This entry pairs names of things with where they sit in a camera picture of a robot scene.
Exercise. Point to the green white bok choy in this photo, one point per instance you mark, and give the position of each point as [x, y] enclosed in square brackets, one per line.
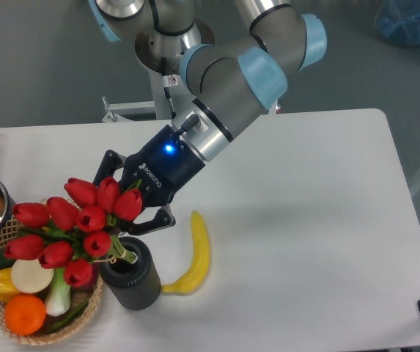
[57, 302]

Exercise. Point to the dark grey ribbed vase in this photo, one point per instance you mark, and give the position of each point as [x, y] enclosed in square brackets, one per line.
[135, 285]

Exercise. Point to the green chili pepper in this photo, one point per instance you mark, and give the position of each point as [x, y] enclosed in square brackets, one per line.
[67, 319]

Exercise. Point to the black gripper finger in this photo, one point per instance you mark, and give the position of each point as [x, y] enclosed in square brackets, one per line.
[111, 162]
[163, 219]

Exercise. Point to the white round radish slice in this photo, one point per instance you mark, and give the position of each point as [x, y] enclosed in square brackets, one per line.
[28, 276]

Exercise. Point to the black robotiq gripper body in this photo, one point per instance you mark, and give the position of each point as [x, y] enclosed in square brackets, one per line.
[164, 165]

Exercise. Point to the orange fruit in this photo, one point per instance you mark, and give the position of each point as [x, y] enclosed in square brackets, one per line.
[24, 314]

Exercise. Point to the red tulip bouquet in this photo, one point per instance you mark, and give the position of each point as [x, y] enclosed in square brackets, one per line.
[72, 234]

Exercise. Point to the woven wicker basket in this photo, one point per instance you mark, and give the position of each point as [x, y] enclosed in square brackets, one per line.
[77, 295]

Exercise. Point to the yellow bell pepper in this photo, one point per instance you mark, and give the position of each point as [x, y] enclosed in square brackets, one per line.
[7, 289]

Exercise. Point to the yellow banana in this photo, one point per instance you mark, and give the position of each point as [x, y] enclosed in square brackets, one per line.
[197, 271]

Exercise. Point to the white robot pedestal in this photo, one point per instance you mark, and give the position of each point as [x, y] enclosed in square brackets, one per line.
[165, 95]

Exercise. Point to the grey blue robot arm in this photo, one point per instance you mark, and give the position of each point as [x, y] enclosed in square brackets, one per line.
[229, 86]

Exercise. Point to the blue plastic bag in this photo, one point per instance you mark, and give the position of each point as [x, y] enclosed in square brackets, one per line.
[398, 22]

